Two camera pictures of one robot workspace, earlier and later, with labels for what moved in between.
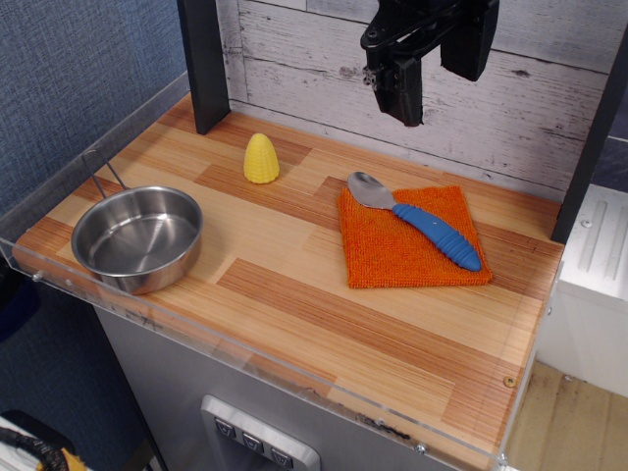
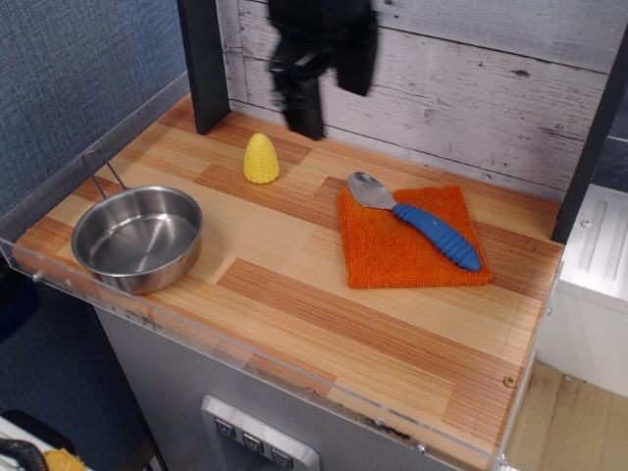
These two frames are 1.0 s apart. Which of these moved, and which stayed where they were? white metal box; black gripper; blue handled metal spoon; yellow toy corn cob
Moved: black gripper
Stayed: white metal box; blue handled metal spoon; yellow toy corn cob
